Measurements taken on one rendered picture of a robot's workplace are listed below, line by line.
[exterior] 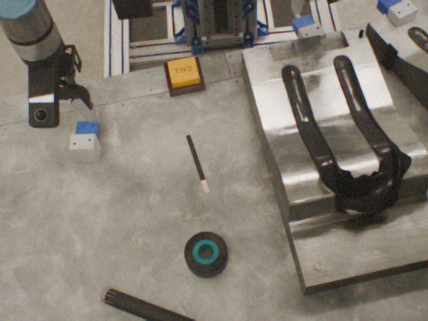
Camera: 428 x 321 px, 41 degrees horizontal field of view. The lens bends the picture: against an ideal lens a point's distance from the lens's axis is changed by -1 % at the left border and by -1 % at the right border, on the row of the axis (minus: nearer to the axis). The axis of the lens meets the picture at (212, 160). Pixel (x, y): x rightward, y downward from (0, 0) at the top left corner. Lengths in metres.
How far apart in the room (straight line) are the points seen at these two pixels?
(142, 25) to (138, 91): 0.93
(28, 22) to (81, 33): 1.62
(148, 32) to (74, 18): 0.50
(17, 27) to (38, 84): 0.12
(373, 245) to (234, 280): 0.26
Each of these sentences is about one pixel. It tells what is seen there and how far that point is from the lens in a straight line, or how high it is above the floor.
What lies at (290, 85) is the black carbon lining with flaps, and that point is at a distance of 1.17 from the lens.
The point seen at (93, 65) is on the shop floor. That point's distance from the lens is 2.39.
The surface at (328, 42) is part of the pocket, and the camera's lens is 1.26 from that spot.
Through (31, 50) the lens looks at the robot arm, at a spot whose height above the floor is 1.16.
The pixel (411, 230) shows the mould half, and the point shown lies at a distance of 1.09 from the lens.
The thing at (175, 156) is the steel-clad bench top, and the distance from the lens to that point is 1.19.
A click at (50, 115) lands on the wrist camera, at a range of 0.97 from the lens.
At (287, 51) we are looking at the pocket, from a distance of 1.24.
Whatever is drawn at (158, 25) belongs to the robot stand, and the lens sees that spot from 2.18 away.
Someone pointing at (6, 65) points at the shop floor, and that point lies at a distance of 2.51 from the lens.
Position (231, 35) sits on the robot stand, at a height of 0.36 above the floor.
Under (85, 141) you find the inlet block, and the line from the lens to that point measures 1.18.
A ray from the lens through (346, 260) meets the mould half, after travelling 1.04.
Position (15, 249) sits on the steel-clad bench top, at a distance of 1.19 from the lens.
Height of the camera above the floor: 1.84
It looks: 63 degrees down
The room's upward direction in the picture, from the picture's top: 7 degrees counter-clockwise
